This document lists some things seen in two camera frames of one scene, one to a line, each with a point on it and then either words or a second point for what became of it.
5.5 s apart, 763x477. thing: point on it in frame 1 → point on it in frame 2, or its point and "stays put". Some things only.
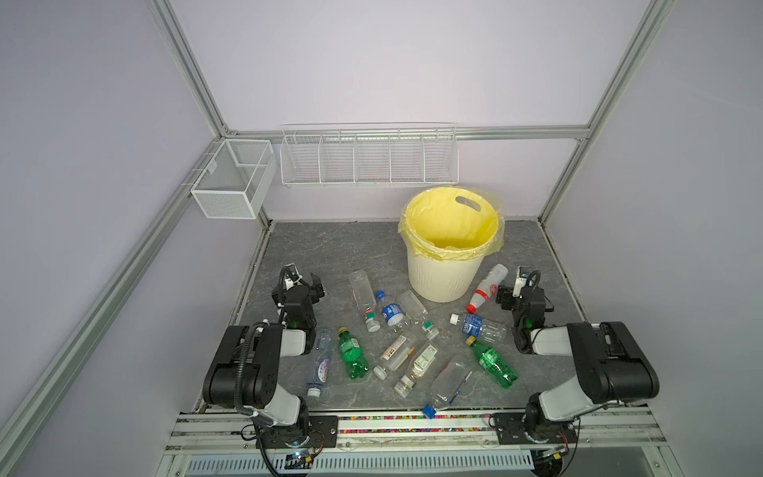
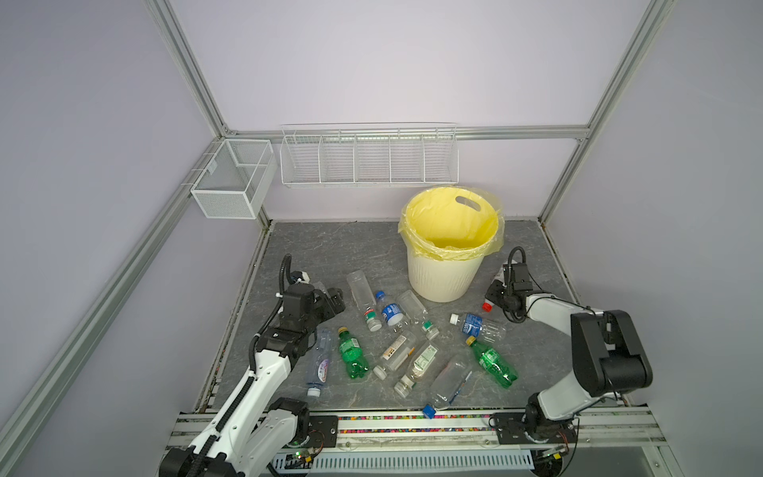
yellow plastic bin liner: (451, 223) stays put
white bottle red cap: (488, 288) → (487, 306)
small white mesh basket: (239, 182) stays put
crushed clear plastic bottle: (451, 382) stays put
